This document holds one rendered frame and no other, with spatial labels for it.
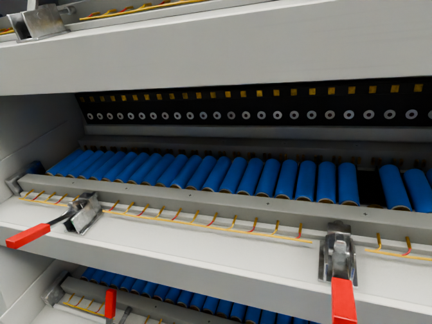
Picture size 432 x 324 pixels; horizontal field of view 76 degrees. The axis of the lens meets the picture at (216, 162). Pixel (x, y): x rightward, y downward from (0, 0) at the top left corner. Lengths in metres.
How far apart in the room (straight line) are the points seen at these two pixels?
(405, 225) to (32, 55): 0.34
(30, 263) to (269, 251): 0.39
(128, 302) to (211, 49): 0.38
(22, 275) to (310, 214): 0.43
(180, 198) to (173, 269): 0.07
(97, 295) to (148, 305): 0.09
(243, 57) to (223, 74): 0.02
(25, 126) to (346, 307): 0.46
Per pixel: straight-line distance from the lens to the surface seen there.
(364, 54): 0.19
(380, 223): 0.27
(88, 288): 0.52
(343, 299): 0.19
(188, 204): 0.29
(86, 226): 0.35
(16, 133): 0.49
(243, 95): 0.36
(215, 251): 0.27
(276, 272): 0.25
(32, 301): 0.56
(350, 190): 0.30
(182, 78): 0.22
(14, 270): 0.53
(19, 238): 0.31
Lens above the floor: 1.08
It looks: 17 degrees down
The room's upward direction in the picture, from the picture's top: 4 degrees counter-clockwise
